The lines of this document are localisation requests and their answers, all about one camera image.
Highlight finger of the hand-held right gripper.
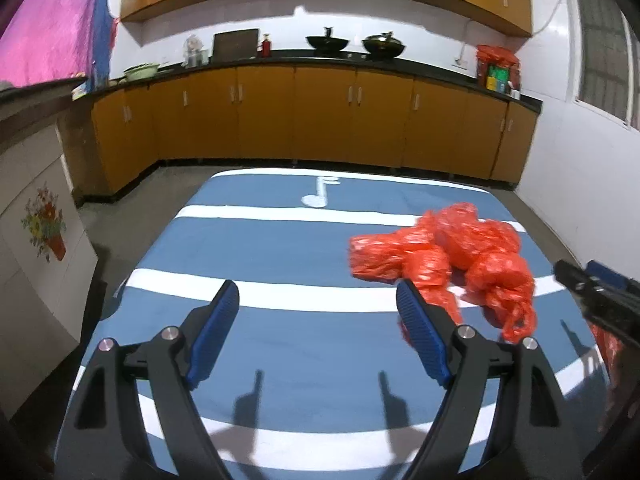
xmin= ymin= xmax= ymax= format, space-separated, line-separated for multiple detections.
xmin=586 ymin=259 xmax=640 ymax=292
xmin=552 ymin=260 xmax=640 ymax=347

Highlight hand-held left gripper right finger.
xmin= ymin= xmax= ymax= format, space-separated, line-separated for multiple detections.
xmin=395 ymin=279 xmax=583 ymax=480

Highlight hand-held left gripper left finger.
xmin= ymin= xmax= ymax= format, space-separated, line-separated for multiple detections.
xmin=55 ymin=279 xmax=241 ymax=480

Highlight red plastic bin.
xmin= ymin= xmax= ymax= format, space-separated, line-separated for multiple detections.
xmin=590 ymin=322 xmax=623 ymax=401

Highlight red plastic bag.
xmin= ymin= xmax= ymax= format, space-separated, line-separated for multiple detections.
xmin=347 ymin=202 xmax=538 ymax=346

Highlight blue white striped mat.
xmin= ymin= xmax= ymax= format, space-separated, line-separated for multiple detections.
xmin=52 ymin=167 xmax=613 ymax=480

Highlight white board with flower print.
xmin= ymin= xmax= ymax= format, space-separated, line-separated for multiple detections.
xmin=0 ymin=125 xmax=98 ymax=416

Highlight barred window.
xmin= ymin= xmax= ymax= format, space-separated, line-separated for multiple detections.
xmin=567 ymin=0 xmax=640 ymax=133

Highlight green and blue box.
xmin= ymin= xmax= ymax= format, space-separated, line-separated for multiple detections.
xmin=486 ymin=64 xmax=511 ymax=93

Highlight orange lower kitchen cabinets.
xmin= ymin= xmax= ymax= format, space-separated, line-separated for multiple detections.
xmin=90 ymin=62 xmax=541 ymax=201

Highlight red bag on counter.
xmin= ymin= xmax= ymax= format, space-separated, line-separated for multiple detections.
xmin=475 ymin=44 xmax=521 ymax=92

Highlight green basin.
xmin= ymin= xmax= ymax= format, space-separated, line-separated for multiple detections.
xmin=122 ymin=62 xmax=162 ymax=82

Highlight glass jar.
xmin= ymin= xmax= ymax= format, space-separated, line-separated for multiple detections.
xmin=183 ymin=34 xmax=202 ymax=67

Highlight dark brown cutting board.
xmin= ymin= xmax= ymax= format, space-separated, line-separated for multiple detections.
xmin=212 ymin=28 xmax=260 ymax=63

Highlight black kitchen countertop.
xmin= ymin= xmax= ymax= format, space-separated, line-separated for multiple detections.
xmin=107 ymin=49 xmax=543 ymax=111

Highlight grey counter ledge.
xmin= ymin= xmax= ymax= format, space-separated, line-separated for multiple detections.
xmin=0 ymin=77 xmax=96 ymax=136

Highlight black wok with lid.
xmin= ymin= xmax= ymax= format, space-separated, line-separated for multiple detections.
xmin=361 ymin=31 xmax=407 ymax=58

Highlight pink cloth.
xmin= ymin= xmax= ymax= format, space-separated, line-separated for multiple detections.
xmin=0 ymin=0 xmax=117 ymax=88

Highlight white wall cable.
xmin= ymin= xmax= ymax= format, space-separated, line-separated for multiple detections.
xmin=457 ymin=0 xmax=573 ymax=61

